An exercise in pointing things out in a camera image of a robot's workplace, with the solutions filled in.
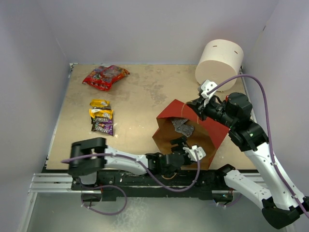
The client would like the large red snack bag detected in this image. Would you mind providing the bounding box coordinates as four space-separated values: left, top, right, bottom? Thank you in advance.
82 65 130 91

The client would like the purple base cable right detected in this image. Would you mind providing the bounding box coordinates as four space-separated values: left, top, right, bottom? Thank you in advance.
216 193 242 208

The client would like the purple chocolate candy packet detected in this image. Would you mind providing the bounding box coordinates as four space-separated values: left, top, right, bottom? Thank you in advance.
91 117 113 124

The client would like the brown chocolate candy packet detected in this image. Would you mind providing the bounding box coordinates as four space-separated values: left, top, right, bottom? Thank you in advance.
91 123 113 136

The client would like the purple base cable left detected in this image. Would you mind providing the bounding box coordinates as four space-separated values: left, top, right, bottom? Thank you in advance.
80 185 128 215

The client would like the cream cylindrical container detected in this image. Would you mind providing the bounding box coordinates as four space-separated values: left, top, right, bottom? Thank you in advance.
195 39 244 84

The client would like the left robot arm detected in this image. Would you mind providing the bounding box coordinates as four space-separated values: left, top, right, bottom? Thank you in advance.
62 137 192 189

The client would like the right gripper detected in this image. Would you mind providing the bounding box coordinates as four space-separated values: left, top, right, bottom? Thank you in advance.
187 94 237 128

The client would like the yellow candy packet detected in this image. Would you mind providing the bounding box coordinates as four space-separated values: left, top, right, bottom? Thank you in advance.
89 108 113 119
90 99 110 108

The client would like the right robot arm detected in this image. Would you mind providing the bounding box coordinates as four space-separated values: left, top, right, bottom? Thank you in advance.
187 93 309 229

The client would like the red paper bag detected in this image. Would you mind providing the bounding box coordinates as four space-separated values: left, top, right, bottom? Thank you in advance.
153 100 229 170

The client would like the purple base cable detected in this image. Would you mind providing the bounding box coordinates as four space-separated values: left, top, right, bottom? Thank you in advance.
216 193 242 208
80 185 128 215

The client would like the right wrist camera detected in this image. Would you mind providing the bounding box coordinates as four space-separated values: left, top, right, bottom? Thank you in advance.
198 80 218 106

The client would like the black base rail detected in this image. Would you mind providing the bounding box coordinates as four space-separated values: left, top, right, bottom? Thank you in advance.
71 170 234 204

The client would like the silver candy packet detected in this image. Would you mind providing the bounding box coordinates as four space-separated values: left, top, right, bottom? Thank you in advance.
175 124 195 137
171 117 188 128

